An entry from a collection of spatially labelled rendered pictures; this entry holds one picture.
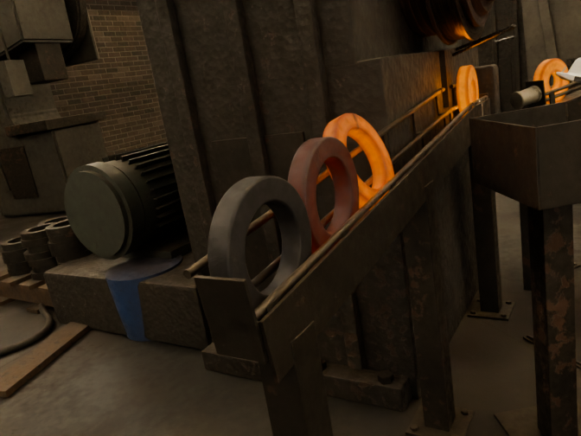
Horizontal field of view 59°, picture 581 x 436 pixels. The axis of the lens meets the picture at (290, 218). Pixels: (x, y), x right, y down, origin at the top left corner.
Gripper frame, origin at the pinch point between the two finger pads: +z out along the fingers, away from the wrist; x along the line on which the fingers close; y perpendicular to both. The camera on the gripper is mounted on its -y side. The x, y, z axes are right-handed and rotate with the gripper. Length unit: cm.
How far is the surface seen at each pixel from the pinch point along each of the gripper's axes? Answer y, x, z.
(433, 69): -2.4, 12.3, 31.3
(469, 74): -3.1, 3.7, 23.1
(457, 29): 8.7, 12.7, 27.0
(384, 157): -14, 69, 22
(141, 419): -102, 83, 73
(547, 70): -2.3, -42.1, 6.9
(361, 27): 8, 46, 40
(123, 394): -107, 76, 89
